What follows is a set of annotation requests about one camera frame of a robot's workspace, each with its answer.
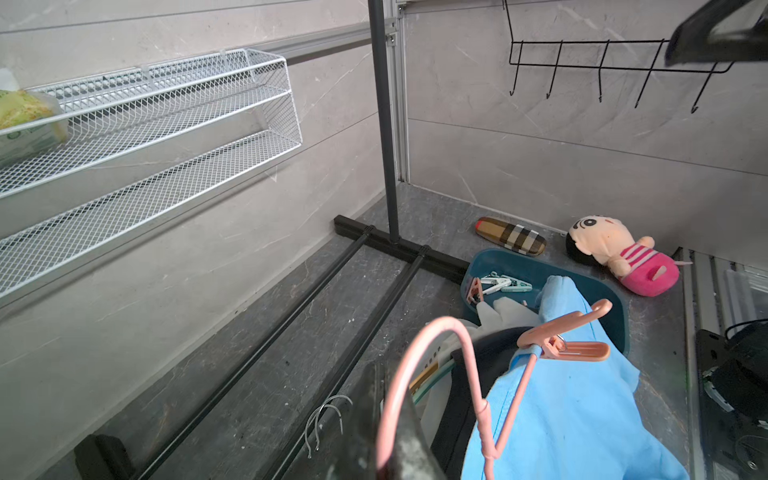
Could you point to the clothespins in tray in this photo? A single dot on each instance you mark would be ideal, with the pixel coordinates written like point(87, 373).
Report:
point(480, 287)

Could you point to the dark grey garment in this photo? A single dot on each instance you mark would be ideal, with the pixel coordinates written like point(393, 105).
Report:
point(493, 355)

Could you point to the pink wire hanger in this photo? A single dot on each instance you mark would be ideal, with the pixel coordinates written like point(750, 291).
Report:
point(494, 418)

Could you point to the pink plush doll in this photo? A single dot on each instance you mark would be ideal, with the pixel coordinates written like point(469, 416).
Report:
point(635, 263)

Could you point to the white garment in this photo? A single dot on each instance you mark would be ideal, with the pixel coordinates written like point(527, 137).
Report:
point(498, 315)

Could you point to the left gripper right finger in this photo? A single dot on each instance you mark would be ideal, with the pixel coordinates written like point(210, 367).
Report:
point(721, 31)

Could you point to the black wall hook rack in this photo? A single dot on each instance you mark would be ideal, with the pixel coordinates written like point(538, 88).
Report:
point(602, 64)

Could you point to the plaid case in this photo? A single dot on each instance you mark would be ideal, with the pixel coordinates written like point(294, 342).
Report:
point(514, 237)

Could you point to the black clothes rack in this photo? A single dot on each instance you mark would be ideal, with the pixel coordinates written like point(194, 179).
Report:
point(252, 402)

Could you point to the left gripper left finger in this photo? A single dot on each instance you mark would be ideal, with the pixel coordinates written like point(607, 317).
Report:
point(379, 442)

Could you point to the light blue t-shirt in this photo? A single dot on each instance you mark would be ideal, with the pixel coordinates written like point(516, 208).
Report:
point(579, 420)

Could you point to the teal clothespin tray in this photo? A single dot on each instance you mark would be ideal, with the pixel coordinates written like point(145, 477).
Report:
point(536, 273)

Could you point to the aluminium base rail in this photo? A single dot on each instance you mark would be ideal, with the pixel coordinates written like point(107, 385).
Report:
point(718, 294)

